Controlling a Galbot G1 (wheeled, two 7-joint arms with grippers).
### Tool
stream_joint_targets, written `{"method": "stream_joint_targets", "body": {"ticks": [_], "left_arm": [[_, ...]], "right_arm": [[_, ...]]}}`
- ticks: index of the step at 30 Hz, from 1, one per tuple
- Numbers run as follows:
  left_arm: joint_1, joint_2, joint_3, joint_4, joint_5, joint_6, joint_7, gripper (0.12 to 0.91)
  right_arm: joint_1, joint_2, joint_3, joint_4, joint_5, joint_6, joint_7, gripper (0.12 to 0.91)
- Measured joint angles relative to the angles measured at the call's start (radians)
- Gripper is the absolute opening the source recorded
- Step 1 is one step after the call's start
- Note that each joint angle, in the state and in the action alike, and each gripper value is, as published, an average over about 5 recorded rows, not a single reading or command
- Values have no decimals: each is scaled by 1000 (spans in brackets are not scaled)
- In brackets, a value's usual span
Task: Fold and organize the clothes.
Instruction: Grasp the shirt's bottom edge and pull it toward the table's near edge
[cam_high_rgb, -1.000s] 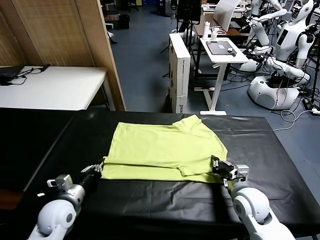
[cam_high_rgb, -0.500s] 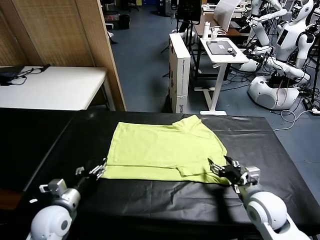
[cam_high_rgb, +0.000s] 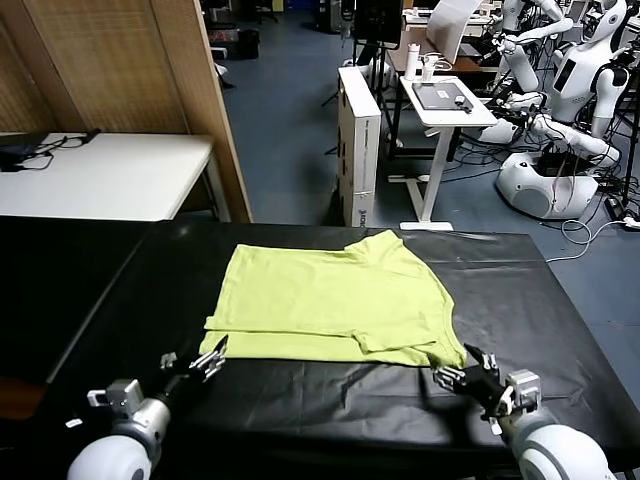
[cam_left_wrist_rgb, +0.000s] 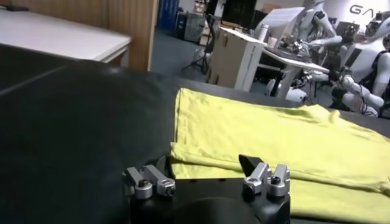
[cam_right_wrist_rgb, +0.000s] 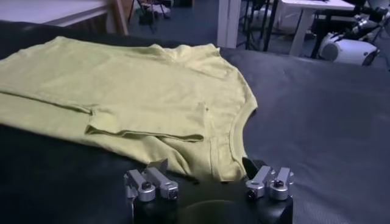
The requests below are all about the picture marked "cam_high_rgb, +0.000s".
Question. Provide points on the white shoe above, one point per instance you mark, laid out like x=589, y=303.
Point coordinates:
x=223, y=75

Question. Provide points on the brown wooden desk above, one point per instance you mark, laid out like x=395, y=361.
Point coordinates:
x=472, y=64

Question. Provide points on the tall white cardboard box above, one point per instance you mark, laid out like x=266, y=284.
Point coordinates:
x=367, y=150

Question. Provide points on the grey closed laptop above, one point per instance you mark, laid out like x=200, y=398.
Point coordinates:
x=436, y=95

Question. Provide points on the white curved panel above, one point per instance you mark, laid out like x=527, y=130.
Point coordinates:
x=447, y=30

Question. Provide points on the dark flat pouch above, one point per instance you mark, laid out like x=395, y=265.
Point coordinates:
x=17, y=151

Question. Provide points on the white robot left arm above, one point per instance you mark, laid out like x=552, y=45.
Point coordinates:
x=115, y=450

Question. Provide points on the white standing desk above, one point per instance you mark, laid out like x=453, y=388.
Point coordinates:
x=450, y=116

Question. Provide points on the white rectangular table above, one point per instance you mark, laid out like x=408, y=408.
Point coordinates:
x=110, y=175

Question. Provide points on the large white humanoid robot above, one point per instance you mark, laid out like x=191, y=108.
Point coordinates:
x=575, y=85

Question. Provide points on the white humanoid robot raised arm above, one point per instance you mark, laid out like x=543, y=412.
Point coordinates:
x=522, y=65

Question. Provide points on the black adapter on laptop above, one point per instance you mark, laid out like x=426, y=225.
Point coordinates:
x=464, y=103

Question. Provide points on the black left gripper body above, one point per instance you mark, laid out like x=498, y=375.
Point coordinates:
x=180, y=385

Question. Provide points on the black monitor on stand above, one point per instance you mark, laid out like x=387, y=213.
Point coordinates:
x=377, y=20

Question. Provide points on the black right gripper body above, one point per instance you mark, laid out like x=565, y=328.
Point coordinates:
x=487, y=392

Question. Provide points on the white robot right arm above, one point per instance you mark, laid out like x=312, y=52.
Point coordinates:
x=550, y=450

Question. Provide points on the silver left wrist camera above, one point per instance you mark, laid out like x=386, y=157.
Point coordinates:
x=120, y=395

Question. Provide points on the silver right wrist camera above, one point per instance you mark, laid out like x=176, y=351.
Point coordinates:
x=524, y=390

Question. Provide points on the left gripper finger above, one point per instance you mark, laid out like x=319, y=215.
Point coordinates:
x=169, y=361
x=210, y=364

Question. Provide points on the wooden woven partition screen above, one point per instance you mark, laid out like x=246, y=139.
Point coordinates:
x=125, y=65

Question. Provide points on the white water bottle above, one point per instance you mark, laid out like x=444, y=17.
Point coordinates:
x=411, y=62

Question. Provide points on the black storage crate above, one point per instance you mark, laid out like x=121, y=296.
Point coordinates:
x=248, y=44

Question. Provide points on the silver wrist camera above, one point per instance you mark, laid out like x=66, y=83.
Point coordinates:
x=120, y=395
x=524, y=390

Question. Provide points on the yellow-green printed t-shirt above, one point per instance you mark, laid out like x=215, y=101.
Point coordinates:
x=325, y=290

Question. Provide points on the black plastic tablecloth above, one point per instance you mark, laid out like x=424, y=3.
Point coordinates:
x=500, y=300

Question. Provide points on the black floor power strip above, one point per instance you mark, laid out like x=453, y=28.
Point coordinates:
x=617, y=207

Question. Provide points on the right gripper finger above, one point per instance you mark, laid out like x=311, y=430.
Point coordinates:
x=485, y=364
x=450, y=379

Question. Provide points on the black power bar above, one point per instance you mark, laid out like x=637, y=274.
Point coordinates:
x=91, y=135

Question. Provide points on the white cup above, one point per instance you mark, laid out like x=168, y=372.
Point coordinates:
x=429, y=70

